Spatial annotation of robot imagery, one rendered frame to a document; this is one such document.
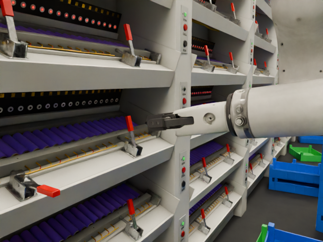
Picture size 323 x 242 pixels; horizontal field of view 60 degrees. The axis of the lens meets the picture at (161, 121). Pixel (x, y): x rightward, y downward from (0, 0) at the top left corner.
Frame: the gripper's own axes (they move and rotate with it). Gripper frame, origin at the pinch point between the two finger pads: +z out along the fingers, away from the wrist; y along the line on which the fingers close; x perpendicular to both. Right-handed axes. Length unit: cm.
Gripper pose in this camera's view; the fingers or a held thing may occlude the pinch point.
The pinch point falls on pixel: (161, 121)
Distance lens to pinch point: 56.7
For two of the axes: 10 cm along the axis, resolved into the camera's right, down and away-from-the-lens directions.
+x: -1.2, -9.9, -0.5
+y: 5.3, -1.1, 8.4
